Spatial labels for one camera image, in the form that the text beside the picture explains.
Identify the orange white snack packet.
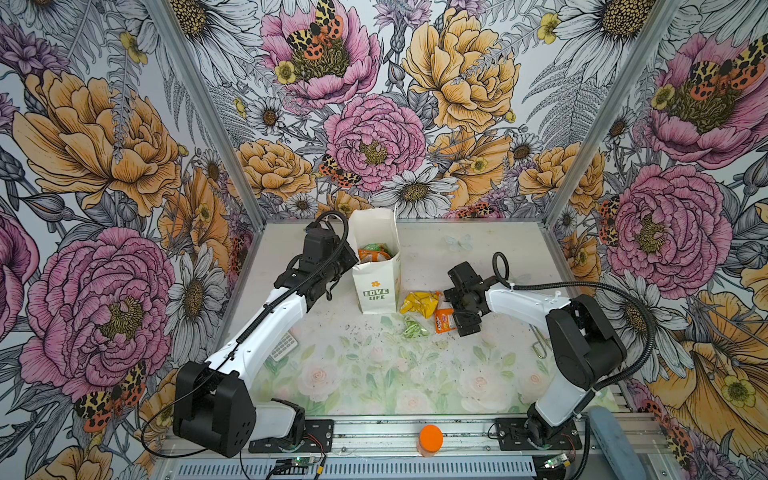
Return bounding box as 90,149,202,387
434,308,457,334

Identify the yellow snack packet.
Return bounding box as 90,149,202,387
399,291,441,319

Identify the white paper bag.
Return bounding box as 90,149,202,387
349,208,401,314

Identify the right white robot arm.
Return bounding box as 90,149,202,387
444,262,627,449

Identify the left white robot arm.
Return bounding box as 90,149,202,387
172,222,358,458

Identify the small green candy wrapper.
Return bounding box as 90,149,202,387
402,316,429,339

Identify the white calculator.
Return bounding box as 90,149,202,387
269,332,299,363

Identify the orange round button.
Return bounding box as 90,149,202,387
418,424,444,457

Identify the right green circuit board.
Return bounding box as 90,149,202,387
542,453,570,469

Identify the green circuit board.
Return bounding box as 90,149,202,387
275,456,320,469
542,453,570,469

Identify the left green circuit board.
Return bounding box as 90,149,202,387
275,456,320,469

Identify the grey blue padded object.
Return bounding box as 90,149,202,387
587,406,647,480

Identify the right black corrugated cable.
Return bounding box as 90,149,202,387
491,251,658,480

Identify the left black cable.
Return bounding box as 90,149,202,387
139,209,350,458

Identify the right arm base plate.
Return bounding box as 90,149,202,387
486,417,583,451

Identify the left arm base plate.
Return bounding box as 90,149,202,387
247,418,335,454

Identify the aluminium front rail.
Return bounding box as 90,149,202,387
160,413,671,458

